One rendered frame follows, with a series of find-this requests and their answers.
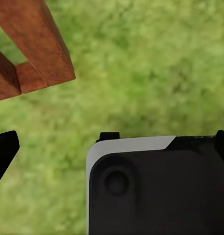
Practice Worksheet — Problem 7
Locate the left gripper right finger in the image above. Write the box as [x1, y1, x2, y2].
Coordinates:
[214, 130, 224, 161]

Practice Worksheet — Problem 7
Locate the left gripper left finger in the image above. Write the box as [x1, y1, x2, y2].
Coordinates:
[0, 130, 20, 180]

